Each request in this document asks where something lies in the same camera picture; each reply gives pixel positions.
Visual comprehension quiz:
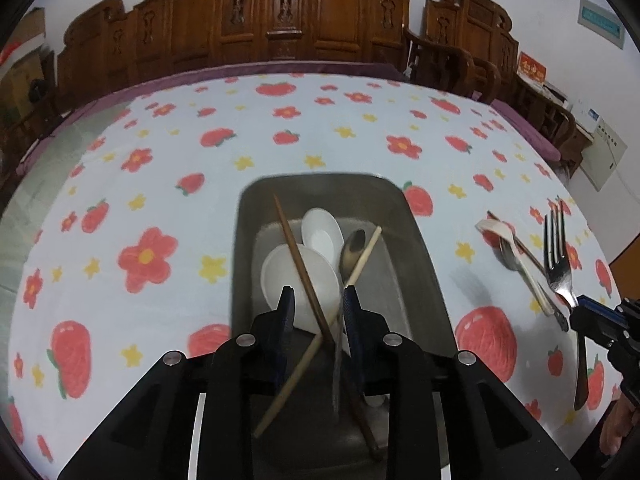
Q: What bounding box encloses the large cardboard box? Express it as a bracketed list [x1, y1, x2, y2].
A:
[0, 55, 56, 126]

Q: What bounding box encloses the short purple seat cushion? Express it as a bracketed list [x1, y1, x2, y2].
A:
[487, 97, 563, 161]

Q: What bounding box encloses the carved wooden armchair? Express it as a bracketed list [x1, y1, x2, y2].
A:
[405, 0, 576, 136]

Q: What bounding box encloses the white long-handled spoon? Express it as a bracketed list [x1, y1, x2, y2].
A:
[475, 217, 556, 317]

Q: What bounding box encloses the rectangular metal tray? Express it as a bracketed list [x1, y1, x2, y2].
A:
[230, 172, 458, 480]

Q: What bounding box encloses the wooden side table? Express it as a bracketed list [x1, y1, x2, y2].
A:
[515, 75, 596, 171]

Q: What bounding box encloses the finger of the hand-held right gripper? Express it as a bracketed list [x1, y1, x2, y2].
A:
[577, 296, 625, 319]
[570, 306, 620, 349]

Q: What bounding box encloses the brown wooden chopstick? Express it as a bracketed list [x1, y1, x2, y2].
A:
[486, 210, 551, 281]
[272, 194, 387, 462]

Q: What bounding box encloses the strawberry print tablecloth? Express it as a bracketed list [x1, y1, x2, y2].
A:
[0, 72, 618, 480]

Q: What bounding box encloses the small cardboard box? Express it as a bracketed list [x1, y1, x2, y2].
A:
[12, 7, 46, 51]

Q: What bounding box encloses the red card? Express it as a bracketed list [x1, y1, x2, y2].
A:
[517, 51, 548, 83]

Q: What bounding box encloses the large white ceramic spoon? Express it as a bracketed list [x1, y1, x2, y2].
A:
[260, 244, 387, 408]

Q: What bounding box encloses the metal spoon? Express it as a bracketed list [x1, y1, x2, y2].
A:
[497, 237, 571, 333]
[330, 229, 368, 417]

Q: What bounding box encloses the beige wall cabinet door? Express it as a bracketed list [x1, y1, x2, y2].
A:
[580, 117, 628, 192]

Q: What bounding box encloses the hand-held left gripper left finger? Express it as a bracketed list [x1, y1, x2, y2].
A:
[57, 285, 296, 480]

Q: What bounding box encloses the carved wooden sofa bench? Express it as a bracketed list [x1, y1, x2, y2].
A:
[50, 0, 416, 116]

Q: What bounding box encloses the person's right hand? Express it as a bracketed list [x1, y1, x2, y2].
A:
[600, 396, 636, 456]

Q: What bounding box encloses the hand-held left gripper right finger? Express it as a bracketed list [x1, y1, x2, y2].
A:
[342, 285, 581, 480]

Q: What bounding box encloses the green wall panel box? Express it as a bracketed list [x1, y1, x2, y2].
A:
[577, 0, 626, 51]

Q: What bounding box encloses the metal fork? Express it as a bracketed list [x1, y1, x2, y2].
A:
[542, 200, 591, 412]

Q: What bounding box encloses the light wooden chopstick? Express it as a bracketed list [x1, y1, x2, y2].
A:
[252, 226, 383, 438]

